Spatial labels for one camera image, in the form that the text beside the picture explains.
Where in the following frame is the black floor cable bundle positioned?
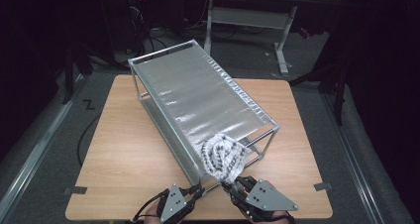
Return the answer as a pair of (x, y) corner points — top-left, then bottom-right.
(123, 5), (171, 68)

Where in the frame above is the small red object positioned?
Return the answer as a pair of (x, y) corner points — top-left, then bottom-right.
(297, 27), (312, 40)

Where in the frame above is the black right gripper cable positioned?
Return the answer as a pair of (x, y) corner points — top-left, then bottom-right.
(283, 210), (297, 224)

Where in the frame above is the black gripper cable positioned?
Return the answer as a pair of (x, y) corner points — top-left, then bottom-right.
(283, 210), (297, 224)
(132, 188), (170, 223)

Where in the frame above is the dark equipment with red light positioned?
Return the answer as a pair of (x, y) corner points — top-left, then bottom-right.
(127, 0), (150, 50)

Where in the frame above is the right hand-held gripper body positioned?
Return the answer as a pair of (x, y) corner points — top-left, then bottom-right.
(231, 178), (299, 222)

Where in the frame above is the white-framed wooden desk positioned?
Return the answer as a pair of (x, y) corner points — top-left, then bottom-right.
(201, 0), (341, 75)

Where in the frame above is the grey tape piece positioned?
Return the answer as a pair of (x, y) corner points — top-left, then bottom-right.
(313, 181), (333, 192)
(63, 185), (88, 195)

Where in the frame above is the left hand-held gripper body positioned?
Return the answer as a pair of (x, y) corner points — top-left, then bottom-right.
(157, 183), (199, 224)

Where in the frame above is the white black patterned cloth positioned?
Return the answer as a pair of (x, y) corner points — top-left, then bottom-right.
(200, 133), (256, 185)

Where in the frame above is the person's right hand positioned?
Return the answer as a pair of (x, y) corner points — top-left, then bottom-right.
(242, 208), (295, 224)

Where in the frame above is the person's left hand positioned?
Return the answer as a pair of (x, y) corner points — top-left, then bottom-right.
(144, 203), (166, 224)

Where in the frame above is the black stand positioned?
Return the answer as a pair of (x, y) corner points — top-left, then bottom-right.
(288, 59), (350, 126)
(60, 42), (95, 105)

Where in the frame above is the grey two-tier shelf rack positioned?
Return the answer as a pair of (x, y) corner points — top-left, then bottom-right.
(127, 39), (281, 193)

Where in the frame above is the metal floor rail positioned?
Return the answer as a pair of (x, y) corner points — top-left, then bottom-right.
(320, 91), (387, 224)
(0, 74), (87, 218)

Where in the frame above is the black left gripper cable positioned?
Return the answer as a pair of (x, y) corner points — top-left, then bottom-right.
(132, 188), (170, 223)

